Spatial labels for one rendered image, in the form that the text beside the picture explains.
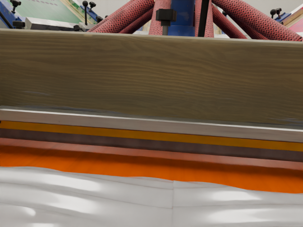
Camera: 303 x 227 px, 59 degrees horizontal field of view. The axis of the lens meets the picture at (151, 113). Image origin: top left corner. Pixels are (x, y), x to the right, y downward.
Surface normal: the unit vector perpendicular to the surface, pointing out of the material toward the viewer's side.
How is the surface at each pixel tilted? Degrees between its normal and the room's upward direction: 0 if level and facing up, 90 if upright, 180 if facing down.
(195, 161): 1
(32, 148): 1
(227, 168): 1
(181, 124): 89
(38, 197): 32
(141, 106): 89
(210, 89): 89
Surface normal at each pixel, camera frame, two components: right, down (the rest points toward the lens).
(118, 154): 0.05, -0.98
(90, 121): -0.10, 0.21
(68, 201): -0.10, -0.73
